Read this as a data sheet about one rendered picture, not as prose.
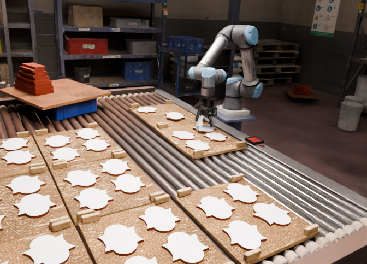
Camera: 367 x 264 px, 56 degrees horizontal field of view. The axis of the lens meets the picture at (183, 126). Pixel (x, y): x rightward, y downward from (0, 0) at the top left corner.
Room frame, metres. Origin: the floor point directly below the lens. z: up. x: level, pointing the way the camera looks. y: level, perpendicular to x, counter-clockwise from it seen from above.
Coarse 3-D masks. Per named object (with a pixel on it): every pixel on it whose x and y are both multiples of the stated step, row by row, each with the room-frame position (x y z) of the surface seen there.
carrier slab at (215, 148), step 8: (168, 128) 1.87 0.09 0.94; (176, 128) 1.88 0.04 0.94; (184, 128) 1.89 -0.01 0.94; (192, 128) 1.90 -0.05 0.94; (216, 128) 1.93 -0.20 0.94; (168, 136) 1.75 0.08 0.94; (200, 136) 1.79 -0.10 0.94; (176, 144) 1.65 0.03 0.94; (184, 144) 1.66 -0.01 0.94; (216, 144) 1.68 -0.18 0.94; (224, 144) 1.69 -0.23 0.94; (232, 144) 1.70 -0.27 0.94; (184, 152) 1.58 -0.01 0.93; (192, 152) 1.56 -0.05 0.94; (208, 152) 1.57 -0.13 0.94; (216, 152) 1.59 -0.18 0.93; (224, 152) 1.62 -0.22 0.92
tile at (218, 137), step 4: (212, 132) 1.83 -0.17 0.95; (220, 132) 1.84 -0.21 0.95; (204, 136) 1.78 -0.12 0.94; (208, 136) 1.77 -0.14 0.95; (212, 136) 1.77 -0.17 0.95; (216, 136) 1.78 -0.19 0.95; (220, 136) 1.78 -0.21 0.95; (224, 136) 1.79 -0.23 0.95; (212, 140) 1.73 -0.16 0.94; (216, 140) 1.72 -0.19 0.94; (220, 140) 1.72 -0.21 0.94; (224, 140) 1.74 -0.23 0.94
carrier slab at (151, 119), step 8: (160, 104) 2.33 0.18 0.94; (168, 104) 2.35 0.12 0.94; (136, 112) 2.13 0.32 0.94; (160, 112) 2.16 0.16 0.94; (168, 112) 2.17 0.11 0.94; (184, 112) 2.20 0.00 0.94; (144, 120) 2.00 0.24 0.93; (152, 120) 1.99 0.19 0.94; (160, 120) 2.00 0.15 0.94; (168, 120) 2.01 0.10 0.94; (184, 120) 2.03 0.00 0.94; (192, 120) 2.04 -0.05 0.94
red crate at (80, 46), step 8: (72, 40) 5.72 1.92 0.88; (80, 40) 5.78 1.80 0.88; (88, 40) 5.84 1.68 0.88; (96, 40) 5.90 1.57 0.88; (104, 40) 5.97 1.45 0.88; (72, 48) 5.71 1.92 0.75; (80, 48) 5.77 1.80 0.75; (88, 48) 5.84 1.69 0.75; (96, 48) 5.90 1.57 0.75; (104, 48) 5.96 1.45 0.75
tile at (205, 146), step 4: (188, 140) 1.69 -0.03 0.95; (192, 140) 1.69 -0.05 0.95; (188, 144) 1.64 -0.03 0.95; (192, 144) 1.64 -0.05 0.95; (196, 144) 1.64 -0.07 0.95; (200, 144) 1.65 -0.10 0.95; (204, 144) 1.65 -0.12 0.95; (208, 144) 1.66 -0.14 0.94; (192, 148) 1.60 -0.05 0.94; (196, 148) 1.60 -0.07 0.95; (200, 148) 1.60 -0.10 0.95; (204, 148) 1.60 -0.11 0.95; (208, 148) 1.61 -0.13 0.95
